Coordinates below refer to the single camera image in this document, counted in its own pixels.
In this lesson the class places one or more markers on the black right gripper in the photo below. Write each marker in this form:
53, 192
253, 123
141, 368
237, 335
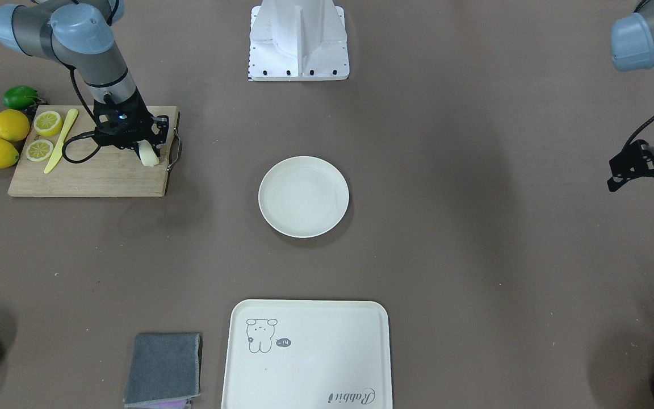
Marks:
144, 115

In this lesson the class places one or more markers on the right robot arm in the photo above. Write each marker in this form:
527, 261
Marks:
78, 35

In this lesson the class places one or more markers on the cream rabbit tray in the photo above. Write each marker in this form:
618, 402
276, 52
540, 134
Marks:
308, 354

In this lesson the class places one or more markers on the yellow plastic knife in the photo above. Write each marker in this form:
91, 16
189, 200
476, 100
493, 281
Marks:
57, 153

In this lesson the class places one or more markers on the bamboo cutting board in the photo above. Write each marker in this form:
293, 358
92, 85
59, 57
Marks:
110, 173

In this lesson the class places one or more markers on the lemon half slice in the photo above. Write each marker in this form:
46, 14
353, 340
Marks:
39, 150
48, 123

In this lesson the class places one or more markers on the green lime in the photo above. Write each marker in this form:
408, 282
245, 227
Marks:
20, 97

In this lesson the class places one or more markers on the cream round plate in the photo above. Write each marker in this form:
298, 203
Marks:
303, 197

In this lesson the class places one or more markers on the grey folded cloth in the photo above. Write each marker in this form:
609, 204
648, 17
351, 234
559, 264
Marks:
164, 370

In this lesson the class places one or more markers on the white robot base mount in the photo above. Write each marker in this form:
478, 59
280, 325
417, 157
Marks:
298, 41

